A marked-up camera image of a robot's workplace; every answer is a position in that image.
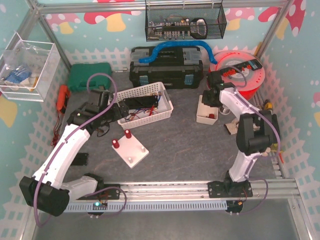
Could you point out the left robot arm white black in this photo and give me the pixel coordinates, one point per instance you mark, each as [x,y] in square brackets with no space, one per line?
[45,190]

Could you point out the blue white glove in box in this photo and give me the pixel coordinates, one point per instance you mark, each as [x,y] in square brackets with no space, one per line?
[19,76]

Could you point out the clear acrylic wall box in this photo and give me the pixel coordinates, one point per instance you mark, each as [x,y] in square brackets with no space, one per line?
[42,58]

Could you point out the red multimeter probe leads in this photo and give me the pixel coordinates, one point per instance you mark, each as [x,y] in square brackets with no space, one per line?
[56,130]

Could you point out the yellow black screwdriver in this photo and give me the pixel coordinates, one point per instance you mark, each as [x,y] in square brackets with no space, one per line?
[267,105]

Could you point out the green plastic tool case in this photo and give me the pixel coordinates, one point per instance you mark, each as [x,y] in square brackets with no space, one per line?
[80,73]

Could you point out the white peg base plate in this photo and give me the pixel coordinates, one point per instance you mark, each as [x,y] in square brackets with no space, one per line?
[131,151]

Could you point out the large red spring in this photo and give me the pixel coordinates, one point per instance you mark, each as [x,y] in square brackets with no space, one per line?
[128,133]
[115,144]

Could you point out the white small parts box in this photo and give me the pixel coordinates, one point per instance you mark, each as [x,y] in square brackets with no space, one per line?
[203,112]

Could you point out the black battery holder in basket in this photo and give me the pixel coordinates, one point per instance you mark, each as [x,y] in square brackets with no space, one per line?
[142,102]

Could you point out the grey slotted cable duct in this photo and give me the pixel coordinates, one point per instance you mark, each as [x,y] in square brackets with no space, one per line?
[150,206]

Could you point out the black bracket on floor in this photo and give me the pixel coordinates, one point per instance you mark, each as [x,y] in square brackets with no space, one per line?
[81,159]

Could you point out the white work glove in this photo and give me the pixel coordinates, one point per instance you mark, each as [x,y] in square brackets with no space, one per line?
[232,129]

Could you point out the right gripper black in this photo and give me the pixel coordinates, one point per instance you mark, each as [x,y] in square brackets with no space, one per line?
[208,97]

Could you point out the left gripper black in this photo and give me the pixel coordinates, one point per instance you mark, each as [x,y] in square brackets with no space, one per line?
[124,108]

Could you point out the black toolbox with blue latches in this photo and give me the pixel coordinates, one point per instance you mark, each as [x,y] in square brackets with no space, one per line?
[175,67]

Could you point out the red filament spool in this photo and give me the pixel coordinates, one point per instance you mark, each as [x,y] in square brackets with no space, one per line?
[242,69]

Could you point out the orange multimeter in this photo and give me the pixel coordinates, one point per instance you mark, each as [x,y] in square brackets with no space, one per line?
[62,99]

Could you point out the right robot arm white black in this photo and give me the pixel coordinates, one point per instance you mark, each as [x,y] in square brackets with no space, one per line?
[257,129]

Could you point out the black wire mesh basket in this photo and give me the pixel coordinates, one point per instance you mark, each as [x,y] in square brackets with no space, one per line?
[179,20]

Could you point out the white plastic perforated basket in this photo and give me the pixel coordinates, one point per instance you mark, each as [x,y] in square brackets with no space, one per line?
[140,117]

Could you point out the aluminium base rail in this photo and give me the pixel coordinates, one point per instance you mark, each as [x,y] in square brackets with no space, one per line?
[201,190]

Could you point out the red spring in box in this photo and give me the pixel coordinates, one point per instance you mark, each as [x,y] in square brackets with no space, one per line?
[211,116]

